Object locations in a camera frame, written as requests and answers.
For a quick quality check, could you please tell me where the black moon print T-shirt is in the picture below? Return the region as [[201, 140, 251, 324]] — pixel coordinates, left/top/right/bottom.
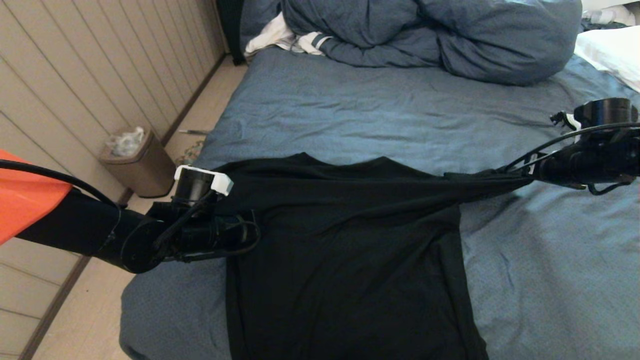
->
[[210, 152, 535, 360]]

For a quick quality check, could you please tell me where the patterned item on floor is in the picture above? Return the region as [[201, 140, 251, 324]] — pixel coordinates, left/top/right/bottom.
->
[[180, 141, 207, 163]]

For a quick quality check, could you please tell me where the brown trash bin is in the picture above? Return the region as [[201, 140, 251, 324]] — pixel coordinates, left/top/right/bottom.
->
[[98, 127, 178, 199]]

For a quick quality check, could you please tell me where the white pillow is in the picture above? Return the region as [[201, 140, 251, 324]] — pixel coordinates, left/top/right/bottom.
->
[[574, 26, 640, 95]]

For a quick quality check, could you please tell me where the clear plastic bin liner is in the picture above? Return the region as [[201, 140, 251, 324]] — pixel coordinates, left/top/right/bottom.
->
[[106, 127, 147, 158]]

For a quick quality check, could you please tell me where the white crumpled bedding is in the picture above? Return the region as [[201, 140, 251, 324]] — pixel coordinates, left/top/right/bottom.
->
[[581, 0, 640, 28]]

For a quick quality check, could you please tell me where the crumpled blue duvet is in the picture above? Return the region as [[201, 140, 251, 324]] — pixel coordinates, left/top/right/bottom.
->
[[240, 0, 583, 87]]

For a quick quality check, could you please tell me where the blue bed sheet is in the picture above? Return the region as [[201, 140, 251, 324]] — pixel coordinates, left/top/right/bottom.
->
[[119, 46, 640, 360]]

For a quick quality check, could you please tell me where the white garment with blue stripes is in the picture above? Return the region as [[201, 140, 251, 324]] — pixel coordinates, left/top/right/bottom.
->
[[244, 12, 333, 57]]

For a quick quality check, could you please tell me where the black bedside furniture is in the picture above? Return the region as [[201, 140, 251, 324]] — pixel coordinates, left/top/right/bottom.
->
[[216, 0, 247, 67]]

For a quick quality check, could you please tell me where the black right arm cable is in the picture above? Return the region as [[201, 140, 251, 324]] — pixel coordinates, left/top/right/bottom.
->
[[502, 121, 640, 196]]

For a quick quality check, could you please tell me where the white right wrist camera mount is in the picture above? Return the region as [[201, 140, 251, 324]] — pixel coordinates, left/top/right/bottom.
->
[[550, 111, 583, 133]]

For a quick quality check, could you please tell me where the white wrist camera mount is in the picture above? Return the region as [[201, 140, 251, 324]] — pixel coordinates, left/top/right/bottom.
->
[[550, 111, 583, 133], [173, 165, 235, 197]]

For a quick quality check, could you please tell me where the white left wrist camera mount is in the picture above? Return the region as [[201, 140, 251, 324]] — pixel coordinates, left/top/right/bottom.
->
[[173, 165, 235, 197]]

